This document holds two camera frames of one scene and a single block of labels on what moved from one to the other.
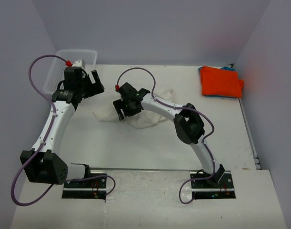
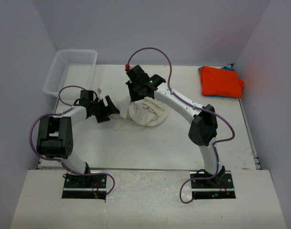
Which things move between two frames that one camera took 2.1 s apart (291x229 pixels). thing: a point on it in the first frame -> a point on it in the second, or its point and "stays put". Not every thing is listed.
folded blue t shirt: [227, 68] stays put
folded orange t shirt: [216, 82] stays put
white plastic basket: [56, 73] stays put
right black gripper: [120, 104] -> [134, 97]
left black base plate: [92, 188] stays put
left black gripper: [95, 88] -> [104, 116]
